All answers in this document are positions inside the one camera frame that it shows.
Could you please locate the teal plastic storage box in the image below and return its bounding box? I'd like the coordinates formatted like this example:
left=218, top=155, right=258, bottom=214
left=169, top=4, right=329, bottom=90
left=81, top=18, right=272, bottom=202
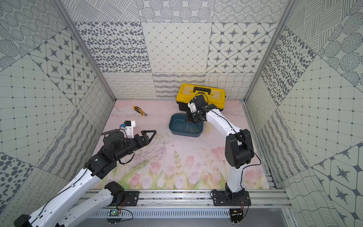
left=169, top=113, right=204, bottom=138

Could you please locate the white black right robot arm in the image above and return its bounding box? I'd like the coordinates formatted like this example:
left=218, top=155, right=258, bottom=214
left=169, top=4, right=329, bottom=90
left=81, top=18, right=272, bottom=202
left=187, top=94, right=255, bottom=202

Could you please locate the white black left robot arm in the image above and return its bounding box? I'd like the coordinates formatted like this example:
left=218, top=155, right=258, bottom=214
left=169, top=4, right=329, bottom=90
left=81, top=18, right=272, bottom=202
left=14, top=128, right=157, bottom=227

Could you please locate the dark metal hex key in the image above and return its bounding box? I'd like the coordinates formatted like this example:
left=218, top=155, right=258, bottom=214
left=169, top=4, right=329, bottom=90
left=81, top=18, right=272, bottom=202
left=101, top=129, right=119, bottom=135

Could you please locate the yellow black utility knife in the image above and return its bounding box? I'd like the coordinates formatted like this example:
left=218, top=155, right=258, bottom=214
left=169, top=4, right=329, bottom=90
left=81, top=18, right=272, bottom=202
left=133, top=106, right=147, bottom=116

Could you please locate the yellow black toolbox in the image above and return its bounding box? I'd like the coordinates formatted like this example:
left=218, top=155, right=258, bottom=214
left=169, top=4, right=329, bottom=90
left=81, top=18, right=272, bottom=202
left=176, top=83, right=226, bottom=112

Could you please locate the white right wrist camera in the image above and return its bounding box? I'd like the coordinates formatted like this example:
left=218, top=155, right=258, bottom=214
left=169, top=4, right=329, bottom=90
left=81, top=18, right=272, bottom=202
left=188, top=101, right=197, bottom=113

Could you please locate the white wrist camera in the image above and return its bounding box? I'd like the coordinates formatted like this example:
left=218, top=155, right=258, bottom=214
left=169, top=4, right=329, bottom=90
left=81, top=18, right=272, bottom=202
left=188, top=101, right=197, bottom=113
left=120, top=121, right=136, bottom=139

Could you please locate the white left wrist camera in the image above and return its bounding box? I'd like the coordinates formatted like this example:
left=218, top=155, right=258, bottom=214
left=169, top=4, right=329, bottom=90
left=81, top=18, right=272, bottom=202
left=120, top=121, right=136, bottom=139

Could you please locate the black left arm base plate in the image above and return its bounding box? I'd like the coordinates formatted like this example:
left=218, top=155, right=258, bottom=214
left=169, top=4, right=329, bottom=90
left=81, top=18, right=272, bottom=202
left=110, top=191, right=140, bottom=207

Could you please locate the white perforated cable duct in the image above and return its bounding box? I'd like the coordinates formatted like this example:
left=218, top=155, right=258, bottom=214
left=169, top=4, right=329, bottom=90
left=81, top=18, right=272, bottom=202
left=90, top=209, right=230, bottom=218

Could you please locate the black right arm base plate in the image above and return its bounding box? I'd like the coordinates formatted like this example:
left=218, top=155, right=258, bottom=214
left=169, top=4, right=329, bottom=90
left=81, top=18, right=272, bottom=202
left=210, top=189, right=251, bottom=207

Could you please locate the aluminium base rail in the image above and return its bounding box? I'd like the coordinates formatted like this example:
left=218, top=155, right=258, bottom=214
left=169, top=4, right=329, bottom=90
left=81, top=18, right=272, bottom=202
left=58, top=188, right=293, bottom=210

